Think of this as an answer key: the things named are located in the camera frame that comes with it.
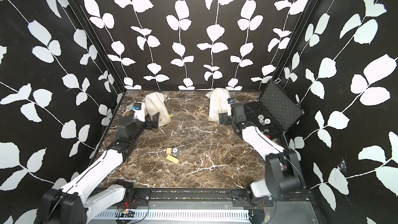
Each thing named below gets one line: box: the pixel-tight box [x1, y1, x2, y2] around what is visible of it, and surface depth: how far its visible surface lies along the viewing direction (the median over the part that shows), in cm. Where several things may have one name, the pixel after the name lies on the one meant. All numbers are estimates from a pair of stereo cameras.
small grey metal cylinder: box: [172, 147, 180, 159], surface depth 85 cm
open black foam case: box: [245, 79, 306, 141], surface depth 97 cm
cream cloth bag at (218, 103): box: [205, 87, 232, 122], surface depth 109 cm
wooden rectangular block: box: [165, 154, 180, 164], surface depth 88 cm
